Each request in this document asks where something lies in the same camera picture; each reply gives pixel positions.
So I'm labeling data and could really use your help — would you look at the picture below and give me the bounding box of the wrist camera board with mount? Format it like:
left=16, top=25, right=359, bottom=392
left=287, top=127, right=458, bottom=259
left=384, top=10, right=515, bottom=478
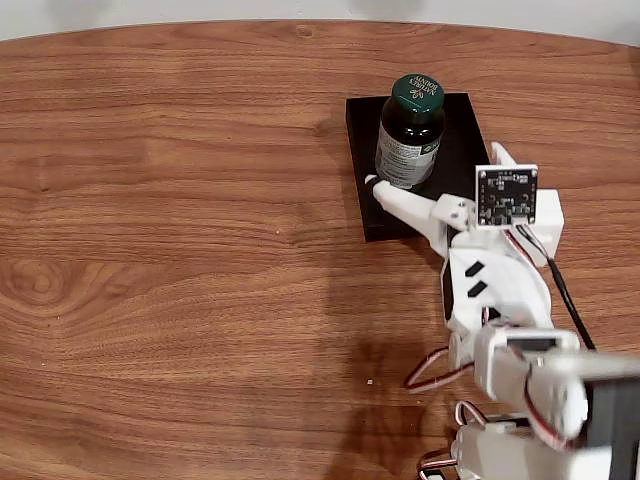
left=474, top=164, right=540, bottom=229

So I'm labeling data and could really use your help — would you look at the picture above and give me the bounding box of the green-capped dark pill bottle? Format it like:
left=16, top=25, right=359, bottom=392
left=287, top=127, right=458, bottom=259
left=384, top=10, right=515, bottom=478
left=374, top=73, right=446, bottom=191

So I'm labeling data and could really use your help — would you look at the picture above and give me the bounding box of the black camera cable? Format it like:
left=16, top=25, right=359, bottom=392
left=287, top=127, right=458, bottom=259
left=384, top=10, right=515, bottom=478
left=514, top=224, right=597, bottom=351

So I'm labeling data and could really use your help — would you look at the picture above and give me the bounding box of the gripper servo wire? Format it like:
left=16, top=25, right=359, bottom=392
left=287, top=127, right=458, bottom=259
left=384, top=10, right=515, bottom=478
left=505, top=229, right=532, bottom=262

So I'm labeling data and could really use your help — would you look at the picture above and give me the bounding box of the looped red white black wire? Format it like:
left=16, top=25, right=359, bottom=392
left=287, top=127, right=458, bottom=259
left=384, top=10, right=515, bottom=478
left=403, top=347, right=476, bottom=394

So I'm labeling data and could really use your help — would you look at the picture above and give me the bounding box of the shallow black box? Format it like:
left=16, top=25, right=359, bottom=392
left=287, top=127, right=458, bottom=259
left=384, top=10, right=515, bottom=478
left=345, top=92, right=494, bottom=243

